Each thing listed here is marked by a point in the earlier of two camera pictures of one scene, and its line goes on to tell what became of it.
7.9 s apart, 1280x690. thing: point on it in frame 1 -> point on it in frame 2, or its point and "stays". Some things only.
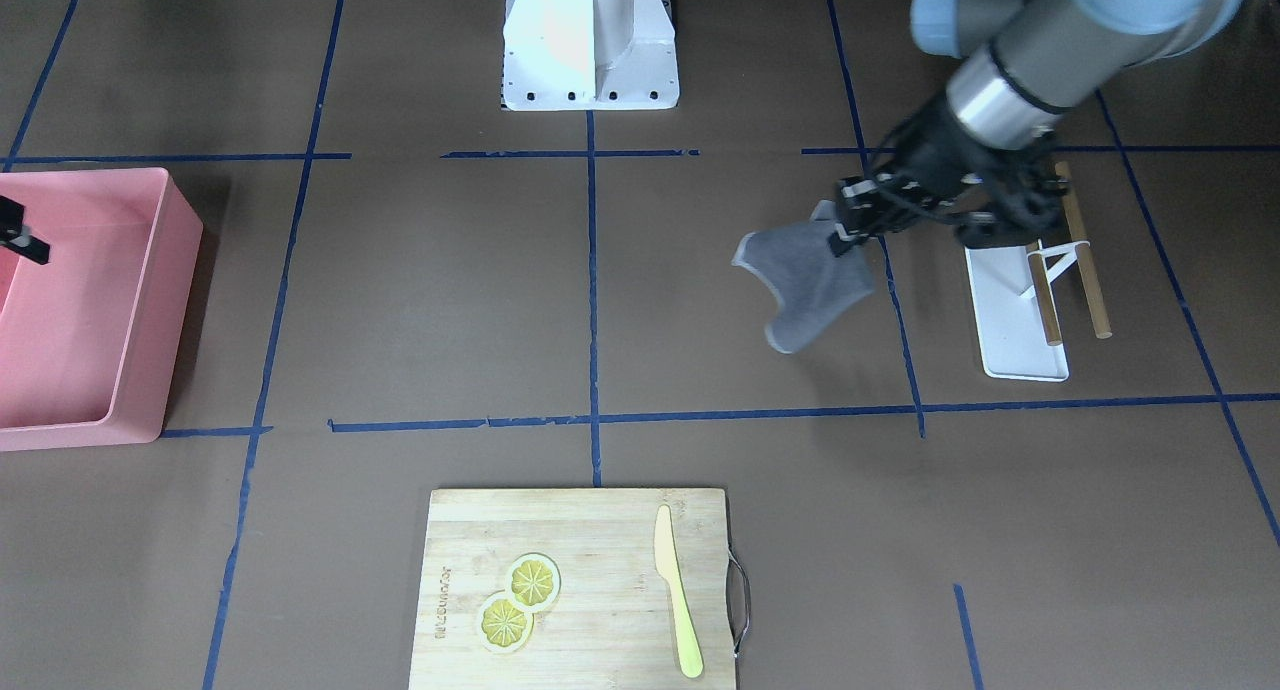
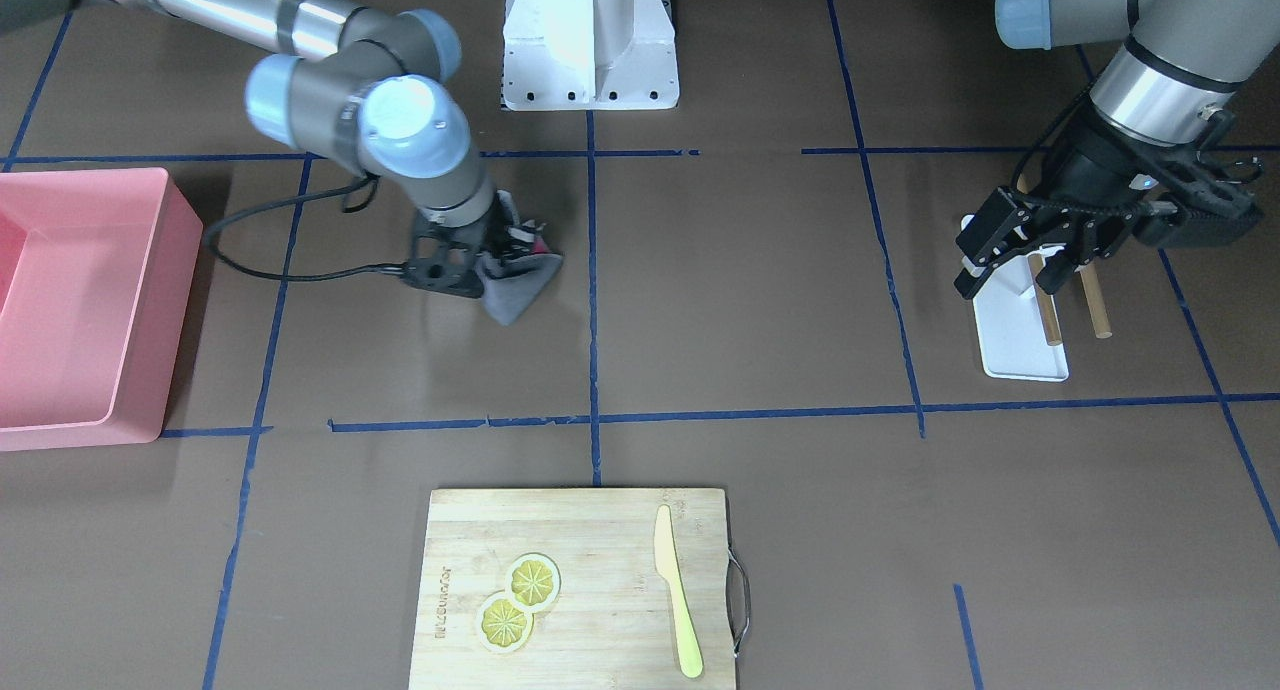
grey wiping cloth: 814,283 -> 508,286
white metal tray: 1010,322 stays
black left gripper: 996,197 -> 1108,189
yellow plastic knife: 669,566 stays
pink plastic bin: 89,340 stays
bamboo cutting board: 613,624 stays
